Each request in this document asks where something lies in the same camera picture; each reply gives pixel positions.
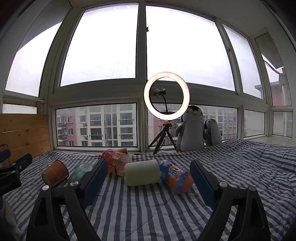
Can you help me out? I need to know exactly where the wooden headboard panel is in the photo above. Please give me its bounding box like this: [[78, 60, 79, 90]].
[[1, 113, 51, 166]]

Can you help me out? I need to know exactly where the black phone holder gooseneck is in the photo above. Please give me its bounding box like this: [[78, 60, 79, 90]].
[[153, 87, 171, 114]]

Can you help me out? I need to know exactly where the green insulated mug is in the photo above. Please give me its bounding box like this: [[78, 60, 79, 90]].
[[68, 163, 93, 183]]

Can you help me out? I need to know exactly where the brown paper cup far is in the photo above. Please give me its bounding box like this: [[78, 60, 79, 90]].
[[117, 147, 128, 154]]

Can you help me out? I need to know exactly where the white ring light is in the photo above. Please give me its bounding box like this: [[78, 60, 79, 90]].
[[144, 72, 190, 120]]

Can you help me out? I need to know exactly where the brown paper cup near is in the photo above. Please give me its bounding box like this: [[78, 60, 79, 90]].
[[41, 160, 69, 187]]

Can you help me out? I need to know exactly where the large grey penguin plush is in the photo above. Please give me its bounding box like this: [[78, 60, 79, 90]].
[[175, 105, 204, 152]]

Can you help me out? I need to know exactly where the clear red label plastic jar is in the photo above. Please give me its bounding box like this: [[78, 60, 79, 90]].
[[101, 149, 132, 177]]

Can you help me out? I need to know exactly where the small grey penguin plush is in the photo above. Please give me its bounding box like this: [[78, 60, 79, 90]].
[[204, 119, 222, 147]]

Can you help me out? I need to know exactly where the white paper cup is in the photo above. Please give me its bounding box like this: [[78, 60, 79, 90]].
[[125, 160, 161, 186]]

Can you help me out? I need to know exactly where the orange blue Arctic Ocean cup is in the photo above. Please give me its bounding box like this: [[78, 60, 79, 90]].
[[159, 160, 194, 194]]

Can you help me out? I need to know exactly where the black tripod stand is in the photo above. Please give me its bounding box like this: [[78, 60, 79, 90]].
[[147, 120, 177, 154]]

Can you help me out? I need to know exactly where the brown paper cup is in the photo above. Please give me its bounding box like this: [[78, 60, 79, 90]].
[[117, 147, 128, 154], [41, 160, 69, 187]]

